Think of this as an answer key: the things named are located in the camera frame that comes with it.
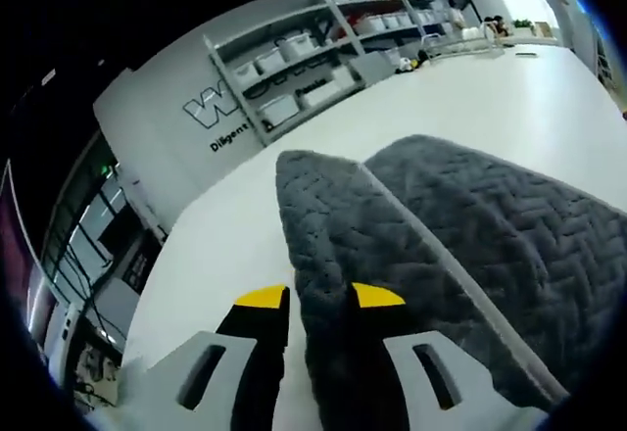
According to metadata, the grey plush towel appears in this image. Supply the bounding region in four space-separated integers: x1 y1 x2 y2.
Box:
274 133 627 413

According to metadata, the group of white storage boxes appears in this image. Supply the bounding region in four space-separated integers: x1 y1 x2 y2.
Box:
232 0 450 126

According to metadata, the idle white gripper device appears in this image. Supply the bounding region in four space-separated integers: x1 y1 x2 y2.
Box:
396 55 423 76

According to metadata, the grey metal shelf unit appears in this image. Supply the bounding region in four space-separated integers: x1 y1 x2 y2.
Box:
202 0 453 148

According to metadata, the black tripod stand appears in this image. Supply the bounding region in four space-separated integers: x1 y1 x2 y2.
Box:
450 0 484 26

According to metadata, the wire dish rack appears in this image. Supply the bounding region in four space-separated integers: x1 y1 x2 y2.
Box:
419 27 506 63

